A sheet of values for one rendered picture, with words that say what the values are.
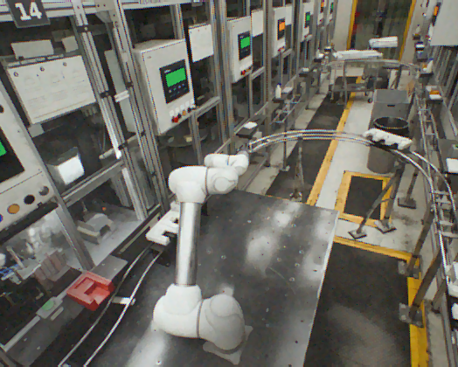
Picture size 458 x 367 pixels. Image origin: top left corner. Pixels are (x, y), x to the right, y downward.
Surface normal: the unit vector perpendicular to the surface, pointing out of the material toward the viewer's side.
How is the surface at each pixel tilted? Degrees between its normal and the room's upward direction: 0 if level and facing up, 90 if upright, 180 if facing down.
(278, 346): 0
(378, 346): 0
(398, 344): 0
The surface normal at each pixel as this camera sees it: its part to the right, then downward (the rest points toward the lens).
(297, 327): -0.07, -0.83
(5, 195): 0.90, 0.18
